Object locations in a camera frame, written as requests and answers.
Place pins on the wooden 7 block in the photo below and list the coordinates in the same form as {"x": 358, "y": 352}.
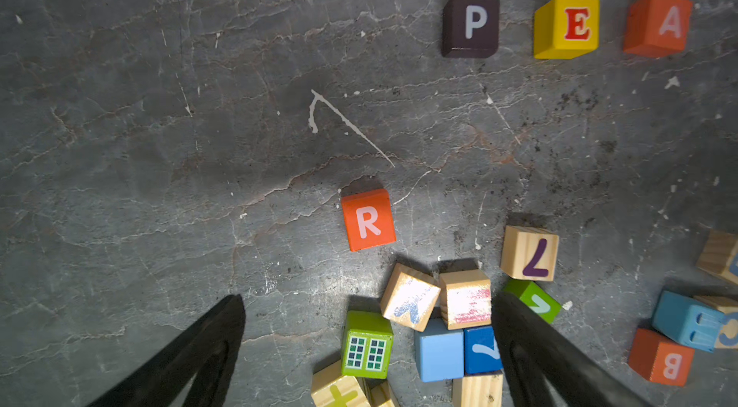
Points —
{"x": 530, "y": 253}

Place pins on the red B block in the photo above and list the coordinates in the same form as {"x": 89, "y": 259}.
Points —
{"x": 660, "y": 360}

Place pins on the red H block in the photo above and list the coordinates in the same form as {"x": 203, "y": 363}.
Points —
{"x": 465, "y": 299}

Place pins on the blue face block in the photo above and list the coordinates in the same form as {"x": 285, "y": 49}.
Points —
{"x": 687, "y": 322}

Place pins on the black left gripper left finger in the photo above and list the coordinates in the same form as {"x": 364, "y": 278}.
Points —
{"x": 203, "y": 356}

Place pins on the wooden block lower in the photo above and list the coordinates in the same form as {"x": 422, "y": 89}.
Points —
{"x": 481, "y": 390}

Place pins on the wooden C block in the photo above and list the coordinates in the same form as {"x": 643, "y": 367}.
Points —
{"x": 727, "y": 338}

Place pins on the yellow green block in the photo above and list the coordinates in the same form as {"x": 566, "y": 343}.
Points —
{"x": 331, "y": 388}

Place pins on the wooden F block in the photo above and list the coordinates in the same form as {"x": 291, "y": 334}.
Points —
{"x": 719, "y": 256}

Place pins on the red A block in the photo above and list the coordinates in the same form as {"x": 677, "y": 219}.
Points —
{"x": 657, "y": 28}

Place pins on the red R block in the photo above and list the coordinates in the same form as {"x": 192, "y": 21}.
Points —
{"x": 368, "y": 219}

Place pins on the blue 7 block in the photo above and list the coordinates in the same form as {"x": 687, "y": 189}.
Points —
{"x": 481, "y": 352}

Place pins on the green 2 block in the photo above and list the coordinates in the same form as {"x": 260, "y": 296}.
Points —
{"x": 535, "y": 298}

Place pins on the light blue block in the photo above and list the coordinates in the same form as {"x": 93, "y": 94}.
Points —
{"x": 439, "y": 352}

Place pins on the yellow E block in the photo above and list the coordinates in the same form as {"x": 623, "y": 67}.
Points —
{"x": 566, "y": 29}

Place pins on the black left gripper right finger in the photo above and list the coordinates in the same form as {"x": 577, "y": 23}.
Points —
{"x": 537, "y": 358}

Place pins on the wooden block left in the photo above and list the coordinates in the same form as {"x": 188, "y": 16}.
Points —
{"x": 410, "y": 297}

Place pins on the dark purple P block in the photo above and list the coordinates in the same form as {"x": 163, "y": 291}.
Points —
{"x": 471, "y": 28}

